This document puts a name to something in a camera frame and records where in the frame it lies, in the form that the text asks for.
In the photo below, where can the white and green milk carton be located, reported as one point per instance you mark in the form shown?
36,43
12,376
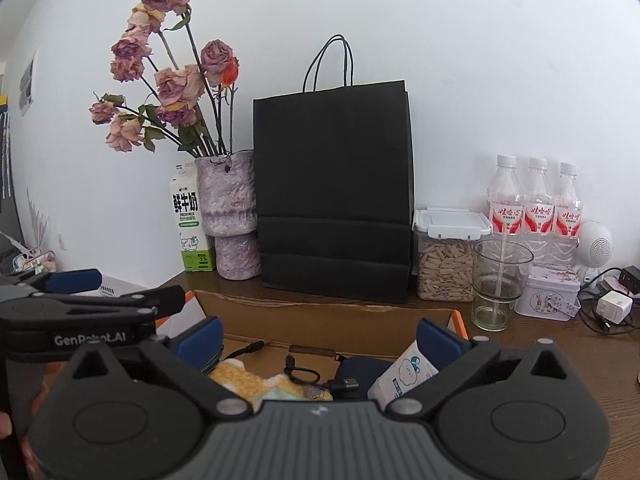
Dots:
192,230

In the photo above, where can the red and orange cardboard box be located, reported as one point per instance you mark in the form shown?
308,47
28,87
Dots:
310,320

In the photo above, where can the yellow and white plush toy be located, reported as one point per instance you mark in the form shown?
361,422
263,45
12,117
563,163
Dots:
232,375

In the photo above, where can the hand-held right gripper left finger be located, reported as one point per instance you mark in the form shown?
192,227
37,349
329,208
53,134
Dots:
202,341

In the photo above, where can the dried pink rose bouquet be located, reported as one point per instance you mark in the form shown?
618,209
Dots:
170,80

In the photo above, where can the floral tin box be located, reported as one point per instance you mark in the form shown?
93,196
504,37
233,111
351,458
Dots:
550,295

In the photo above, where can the mottled purple vase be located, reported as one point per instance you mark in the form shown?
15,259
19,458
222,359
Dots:
230,210

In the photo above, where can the white wall outlet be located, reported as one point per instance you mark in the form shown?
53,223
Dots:
63,241

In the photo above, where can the clear drinking glass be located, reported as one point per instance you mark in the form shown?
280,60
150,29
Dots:
500,290

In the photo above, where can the dark blue pouch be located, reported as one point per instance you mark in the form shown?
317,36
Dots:
357,367

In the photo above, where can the red label water bottle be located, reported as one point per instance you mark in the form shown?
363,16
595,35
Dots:
538,205
505,200
568,210

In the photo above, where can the white ribbed box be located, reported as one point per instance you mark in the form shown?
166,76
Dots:
115,288

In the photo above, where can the white cotton swab box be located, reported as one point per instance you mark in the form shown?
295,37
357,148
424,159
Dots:
405,375

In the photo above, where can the cluttered storage cart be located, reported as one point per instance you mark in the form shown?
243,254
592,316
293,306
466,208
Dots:
30,257

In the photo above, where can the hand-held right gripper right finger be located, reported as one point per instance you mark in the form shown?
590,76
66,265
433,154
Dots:
439,342

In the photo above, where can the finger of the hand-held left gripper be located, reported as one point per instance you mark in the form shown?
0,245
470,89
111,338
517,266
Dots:
165,302
75,281

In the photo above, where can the white charger plug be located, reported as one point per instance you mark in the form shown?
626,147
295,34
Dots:
615,307

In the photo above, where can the white round speaker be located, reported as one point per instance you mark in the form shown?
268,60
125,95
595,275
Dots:
595,247

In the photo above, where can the black paper bag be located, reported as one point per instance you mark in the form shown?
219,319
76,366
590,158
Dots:
335,190

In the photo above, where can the black charger block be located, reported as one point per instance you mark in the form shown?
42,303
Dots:
630,280

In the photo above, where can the clear seed storage container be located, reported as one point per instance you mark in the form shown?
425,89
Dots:
445,265

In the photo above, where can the pale dried pampas grass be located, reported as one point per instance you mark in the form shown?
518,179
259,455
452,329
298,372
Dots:
39,225

